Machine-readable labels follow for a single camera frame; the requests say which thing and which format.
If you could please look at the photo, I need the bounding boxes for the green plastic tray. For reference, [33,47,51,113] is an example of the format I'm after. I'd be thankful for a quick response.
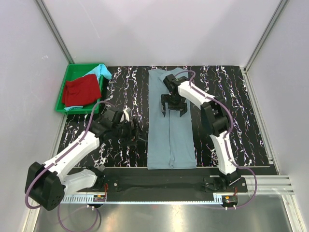
[55,63,106,115]

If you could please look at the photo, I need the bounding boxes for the aluminium front rail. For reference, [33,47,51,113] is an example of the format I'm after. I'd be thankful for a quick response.
[23,175,307,232]

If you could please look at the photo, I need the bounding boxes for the grey-blue polo shirt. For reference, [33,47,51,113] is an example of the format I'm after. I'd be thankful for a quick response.
[147,68,197,169]

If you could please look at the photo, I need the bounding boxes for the red t shirt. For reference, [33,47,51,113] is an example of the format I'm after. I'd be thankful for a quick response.
[61,74,101,107]

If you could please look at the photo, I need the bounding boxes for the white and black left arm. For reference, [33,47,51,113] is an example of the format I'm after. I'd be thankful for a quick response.
[25,107,147,211]

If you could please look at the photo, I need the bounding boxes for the connector box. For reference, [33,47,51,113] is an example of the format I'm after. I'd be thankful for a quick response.
[223,195,238,204]
[93,194,106,203]

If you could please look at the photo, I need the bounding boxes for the right connector box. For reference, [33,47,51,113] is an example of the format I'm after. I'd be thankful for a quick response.
[223,195,238,204]

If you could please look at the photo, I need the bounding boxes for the left aluminium corner post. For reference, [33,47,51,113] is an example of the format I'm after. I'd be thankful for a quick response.
[34,0,74,64]

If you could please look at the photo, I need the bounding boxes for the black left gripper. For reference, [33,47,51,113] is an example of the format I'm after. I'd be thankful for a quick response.
[112,118,148,146]

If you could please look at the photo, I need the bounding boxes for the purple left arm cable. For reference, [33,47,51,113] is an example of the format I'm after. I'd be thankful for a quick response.
[25,101,116,230]

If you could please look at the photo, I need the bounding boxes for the right aluminium corner post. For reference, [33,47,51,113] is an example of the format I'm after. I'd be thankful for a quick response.
[243,0,290,73]

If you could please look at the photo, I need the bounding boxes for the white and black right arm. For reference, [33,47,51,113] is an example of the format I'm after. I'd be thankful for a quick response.
[161,74,240,192]

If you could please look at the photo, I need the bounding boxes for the left connector box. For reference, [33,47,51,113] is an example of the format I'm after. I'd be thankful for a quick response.
[93,194,106,203]

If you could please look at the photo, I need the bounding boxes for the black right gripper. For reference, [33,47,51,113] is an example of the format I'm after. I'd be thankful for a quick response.
[161,93,188,116]

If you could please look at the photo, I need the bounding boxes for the white slotted cable duct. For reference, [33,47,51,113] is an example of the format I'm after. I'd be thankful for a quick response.
[61,192,223,205]

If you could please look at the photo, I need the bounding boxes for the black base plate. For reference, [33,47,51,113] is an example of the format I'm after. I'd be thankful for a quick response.
[76,166,249,203]

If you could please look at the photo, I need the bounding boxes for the light blue t shirt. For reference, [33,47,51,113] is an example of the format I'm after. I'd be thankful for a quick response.
[63,63,112,112]

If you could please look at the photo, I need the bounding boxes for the aluminium corner post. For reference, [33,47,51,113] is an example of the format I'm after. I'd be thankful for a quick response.
[34,0,74,64]
[243,0,290,73]

